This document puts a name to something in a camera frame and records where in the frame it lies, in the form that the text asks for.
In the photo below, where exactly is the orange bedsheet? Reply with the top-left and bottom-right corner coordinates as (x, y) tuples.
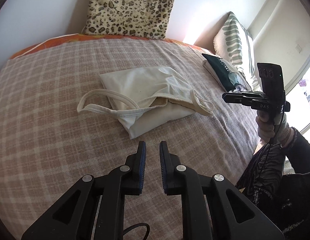
(10, 33), (215, 60)

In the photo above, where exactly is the black cable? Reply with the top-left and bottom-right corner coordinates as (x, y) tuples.
(122, 224), (149, 240)
(255, 120), (277, 183)

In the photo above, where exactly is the person's zebra patterned clothing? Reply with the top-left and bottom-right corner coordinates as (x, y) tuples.
(236, 142), (310, 240)

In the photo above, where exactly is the beige plaid blanket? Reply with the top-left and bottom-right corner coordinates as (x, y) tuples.
(0, 35), (263, 240)

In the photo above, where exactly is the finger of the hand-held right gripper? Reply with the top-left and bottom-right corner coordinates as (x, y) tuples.
(222, 92), (264, 104)

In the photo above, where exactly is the person's right forearm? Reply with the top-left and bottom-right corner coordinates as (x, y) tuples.
(280, 127), (310, 175)

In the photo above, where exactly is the white camisole top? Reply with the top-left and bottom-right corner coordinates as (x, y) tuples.
(77, 66), (215, 140)

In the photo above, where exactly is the person's right hand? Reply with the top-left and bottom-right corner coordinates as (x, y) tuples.
(255, 114), (292, 145)

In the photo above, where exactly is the green patterned white pillow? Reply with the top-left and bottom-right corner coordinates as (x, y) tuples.
(213, 11), (253, 67)

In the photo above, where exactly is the grey striped pillow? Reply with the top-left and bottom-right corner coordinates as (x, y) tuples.
(236, 27), (264, 90)

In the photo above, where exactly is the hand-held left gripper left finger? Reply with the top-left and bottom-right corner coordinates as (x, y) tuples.
(21, 141), (147, 240)

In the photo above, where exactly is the leopard print cushion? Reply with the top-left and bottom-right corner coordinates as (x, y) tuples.
(84, 0), (177, 40)

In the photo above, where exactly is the window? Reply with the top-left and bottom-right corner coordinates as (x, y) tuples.
(285, 62), (310, 135)

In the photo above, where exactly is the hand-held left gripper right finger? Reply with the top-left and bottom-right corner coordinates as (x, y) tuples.
(159, 141), (286, 240)

